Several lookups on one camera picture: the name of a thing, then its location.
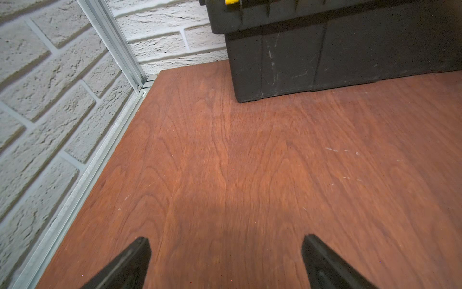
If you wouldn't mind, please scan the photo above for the aluminium frame corner post left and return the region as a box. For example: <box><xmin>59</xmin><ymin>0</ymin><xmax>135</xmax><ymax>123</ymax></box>
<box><xmin>77</xmin><ymin>0</ymin><xmax>147</xmax><ymax>91</ymax></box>

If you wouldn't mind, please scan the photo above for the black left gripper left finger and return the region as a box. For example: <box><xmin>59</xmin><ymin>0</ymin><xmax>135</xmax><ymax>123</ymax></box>
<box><xmin>81</xmin><ymin>237</ymin><xmax>152</xmax><ymax>289</ymax></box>

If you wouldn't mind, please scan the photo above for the yellow black plastic toolbox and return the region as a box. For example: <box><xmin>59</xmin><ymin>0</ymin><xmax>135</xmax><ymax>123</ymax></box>
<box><xmin>202</xmin><ymin>1</ymin><xmax>462</xmax><ymax>103</ymax></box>

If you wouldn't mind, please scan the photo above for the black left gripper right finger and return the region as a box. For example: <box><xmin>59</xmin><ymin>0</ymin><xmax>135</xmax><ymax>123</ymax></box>
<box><xmin>302</xmin><ymin>234</ymin><xmax>376</xmax><ymax>289</ymax></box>

